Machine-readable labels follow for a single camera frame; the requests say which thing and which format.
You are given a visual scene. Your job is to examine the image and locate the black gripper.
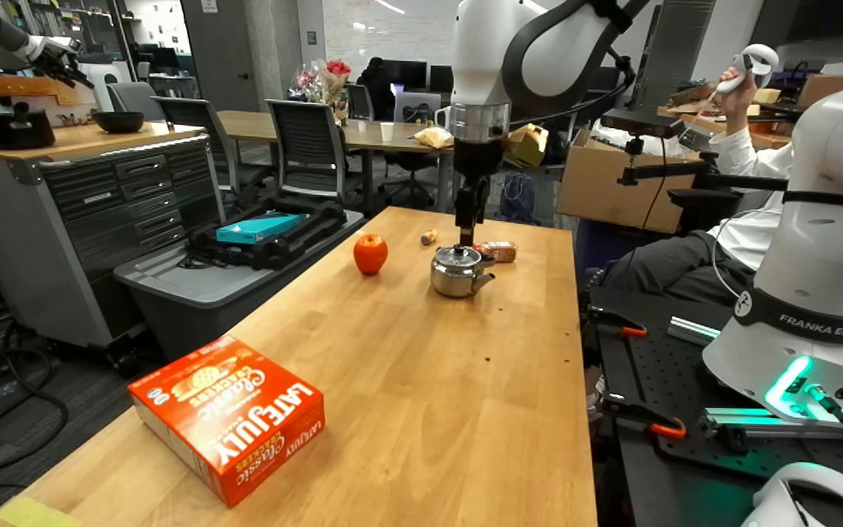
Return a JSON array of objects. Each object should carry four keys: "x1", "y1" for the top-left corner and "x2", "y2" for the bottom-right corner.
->
[{"x1": 451, "y1": 139, "x2": 503, "y2": 250}]

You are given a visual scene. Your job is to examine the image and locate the silver teapot lid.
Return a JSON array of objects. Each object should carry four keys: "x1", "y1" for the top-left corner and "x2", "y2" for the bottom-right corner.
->
[{"x1": 432, "y1": 243, "x2": 485, "y2": 270}]

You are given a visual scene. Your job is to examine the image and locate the silver metal teapot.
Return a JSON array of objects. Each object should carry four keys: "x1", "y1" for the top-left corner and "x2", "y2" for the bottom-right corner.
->
[{"x1": 427, "y1": 243, "x2": 497, "y2": 301}]

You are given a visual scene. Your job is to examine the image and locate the black pot with lid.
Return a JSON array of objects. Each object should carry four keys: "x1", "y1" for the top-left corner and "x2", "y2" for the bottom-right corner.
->
[{"x1": 0, "y1": 101, "x2": 59, "y2": 152}]

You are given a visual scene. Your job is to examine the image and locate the person's hand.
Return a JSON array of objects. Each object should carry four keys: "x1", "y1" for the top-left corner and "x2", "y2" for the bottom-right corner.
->
[{"x1": 715, "y1": 64, "x2": 768, "y2": 139}]

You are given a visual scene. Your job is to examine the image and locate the toy bread roll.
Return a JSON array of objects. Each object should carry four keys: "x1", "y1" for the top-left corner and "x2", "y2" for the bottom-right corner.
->
[{"x1": 479, "y1": 237, "x2": 522, "y2": 266}]

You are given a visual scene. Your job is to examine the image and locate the blue backpack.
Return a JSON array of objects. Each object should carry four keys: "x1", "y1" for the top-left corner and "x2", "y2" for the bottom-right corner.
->
[{"x1": 497, "y1": 174, "x2": 542, "y2": 225}]

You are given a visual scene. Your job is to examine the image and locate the yellow bag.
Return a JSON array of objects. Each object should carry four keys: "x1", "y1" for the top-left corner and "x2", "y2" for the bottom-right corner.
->
[{"x1": 413, "y1": 123, "x2": 457, "y2": 156}]

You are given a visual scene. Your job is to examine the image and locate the orange toy fruit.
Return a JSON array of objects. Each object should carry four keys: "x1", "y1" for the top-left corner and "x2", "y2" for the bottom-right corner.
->
[{"x1": 350, "y1": 231, "x2": 393, "y2": 278}]

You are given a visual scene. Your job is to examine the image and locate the wooden office table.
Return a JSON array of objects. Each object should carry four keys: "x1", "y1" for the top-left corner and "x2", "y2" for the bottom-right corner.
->
[{"x1": 214, "y1": 109, "x2": 463, "y2": 212}]

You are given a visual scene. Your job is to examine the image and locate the black computer monitor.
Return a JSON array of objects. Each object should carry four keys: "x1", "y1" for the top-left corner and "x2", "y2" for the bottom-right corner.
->
[{"x1": 380, "y1": 58, "x2": 429, "y2": 98}]

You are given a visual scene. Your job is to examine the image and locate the grey mesh office chair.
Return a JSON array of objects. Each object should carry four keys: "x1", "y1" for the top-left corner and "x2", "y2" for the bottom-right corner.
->
[
  {"x1": 263, "y1": 98, "x2": 350, "y2": 203},
  {"x1": 153, "y1": 95, "x2": 242, "y2": 193}
]

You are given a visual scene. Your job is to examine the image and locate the black orange bar clamp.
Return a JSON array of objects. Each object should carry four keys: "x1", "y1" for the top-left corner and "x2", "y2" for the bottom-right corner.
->
[
  {"x1": 604, "y1": 389, "x2": 691, "y2": 445},
  {"x1": 583, "y1": 306, "x2": 653, "y2": 342}
]

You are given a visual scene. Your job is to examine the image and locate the flower bouquet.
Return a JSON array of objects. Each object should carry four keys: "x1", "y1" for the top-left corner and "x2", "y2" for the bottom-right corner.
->
[{"x1": 290, "y1": 57, "x2": 358, "y2": 109}]

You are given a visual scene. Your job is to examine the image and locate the teal case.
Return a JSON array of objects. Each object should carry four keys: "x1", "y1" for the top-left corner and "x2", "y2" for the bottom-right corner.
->
[{"x1": 214, "y1": 212, "x2": 308, "y2": 250}]

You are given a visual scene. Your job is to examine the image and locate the grey plastic storage tote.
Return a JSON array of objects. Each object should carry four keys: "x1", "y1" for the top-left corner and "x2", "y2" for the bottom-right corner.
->
[{"x1": 112, "y1": 206, "x2": 369, "y2": 361}]

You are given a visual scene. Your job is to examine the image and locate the seated person white shirt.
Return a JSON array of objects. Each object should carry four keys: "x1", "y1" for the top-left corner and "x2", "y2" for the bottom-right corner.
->
[{"x1": 601, "y1": 26, "x2": 843, "y2": 309}]

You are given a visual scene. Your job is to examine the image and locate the orange cracker box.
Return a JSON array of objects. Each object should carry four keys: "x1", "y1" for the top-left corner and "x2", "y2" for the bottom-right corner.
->
[{"x1": 125, "y1": 338, "x2": 327, "y2": 511}]

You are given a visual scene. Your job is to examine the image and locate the black bowl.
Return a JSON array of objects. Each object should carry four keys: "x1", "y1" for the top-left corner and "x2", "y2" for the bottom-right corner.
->
[{"x1": 90, "y1": 109, "x2": 150, "y2": 139}]

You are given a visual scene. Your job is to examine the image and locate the grey drawer cabinet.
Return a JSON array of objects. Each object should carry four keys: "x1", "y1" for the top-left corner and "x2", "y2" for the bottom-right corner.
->
[{"x1": 0, "y1": 120, "x2": 226, "y2": 352}]

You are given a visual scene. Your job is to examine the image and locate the white VR headset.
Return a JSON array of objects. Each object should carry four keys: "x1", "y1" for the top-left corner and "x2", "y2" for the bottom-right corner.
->
[{"x1": 741, "y1": 461, "x2": 843, "y2": 527}]

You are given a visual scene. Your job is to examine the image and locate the yellow sponge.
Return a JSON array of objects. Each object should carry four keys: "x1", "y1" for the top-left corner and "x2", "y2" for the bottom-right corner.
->
[{"x1": 0, "y1": 491, "x2": 84, "y2": 527}]

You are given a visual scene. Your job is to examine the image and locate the black bag with straps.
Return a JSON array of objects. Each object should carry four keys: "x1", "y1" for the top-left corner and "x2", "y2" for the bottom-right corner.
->
[{"x1": 184, "y1": 196, "x2": 349, "y2": 272}]

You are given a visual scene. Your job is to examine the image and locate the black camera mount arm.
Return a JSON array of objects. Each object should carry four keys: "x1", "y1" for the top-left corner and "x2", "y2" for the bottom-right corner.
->
[{"x1": 618, "y1": 131, "x2": 790, "y2": 199}]

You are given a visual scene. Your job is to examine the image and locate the short aluminium rail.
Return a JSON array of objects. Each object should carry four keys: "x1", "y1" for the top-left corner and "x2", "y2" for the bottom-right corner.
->
[{"x1": 665, "y1": 313, "x2": 738, "y2": 350}]

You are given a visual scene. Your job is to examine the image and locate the black floor cable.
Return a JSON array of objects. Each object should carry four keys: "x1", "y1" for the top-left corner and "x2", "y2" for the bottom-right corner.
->
[{"x1": 0, "y1": 320, "x2": 77, "y2": 477}]

